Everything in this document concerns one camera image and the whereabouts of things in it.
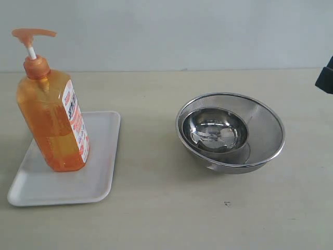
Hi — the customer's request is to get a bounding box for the orange pump soap bottle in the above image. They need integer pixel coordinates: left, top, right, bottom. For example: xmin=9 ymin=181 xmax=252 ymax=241
xmin=12 ymin=28 xmax=90 ymax=172

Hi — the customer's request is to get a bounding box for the steel mesh strainer bowl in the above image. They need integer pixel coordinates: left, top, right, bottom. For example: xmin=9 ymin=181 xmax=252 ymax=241
xmin=175 ymin=92 xmax=285 ymax=174

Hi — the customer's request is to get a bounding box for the small shiny steel bowl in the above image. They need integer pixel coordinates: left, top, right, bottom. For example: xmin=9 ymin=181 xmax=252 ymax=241
xmin=181 ymin=107 xmax=249 ymax=154

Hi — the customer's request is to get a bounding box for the white rectangular plastic tray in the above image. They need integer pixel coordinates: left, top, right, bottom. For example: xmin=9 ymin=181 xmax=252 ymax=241
xmin=7 ymin=111 xmax=121 ymax=207

